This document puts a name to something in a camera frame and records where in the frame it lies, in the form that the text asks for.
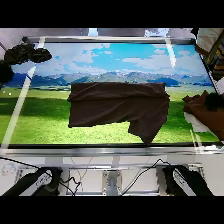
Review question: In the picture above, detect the rust brown garment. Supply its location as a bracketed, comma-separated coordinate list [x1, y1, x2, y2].
[182, 90, 224, 142]

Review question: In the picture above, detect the heap of clothes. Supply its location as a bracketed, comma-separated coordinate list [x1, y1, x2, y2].
[0, 42, 53, 84]

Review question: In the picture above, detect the brown T-shirt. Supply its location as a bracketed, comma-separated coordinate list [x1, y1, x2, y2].
[67, 81, 171, 146]

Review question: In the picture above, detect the black garment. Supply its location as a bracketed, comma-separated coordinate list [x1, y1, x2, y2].
[204, 92, 224, 112]

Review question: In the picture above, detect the white garment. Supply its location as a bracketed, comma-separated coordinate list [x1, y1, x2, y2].
[183, 111, 211, 134]

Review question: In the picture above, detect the black cable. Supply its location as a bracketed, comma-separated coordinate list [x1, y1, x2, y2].
[120, 158, 174, 196]

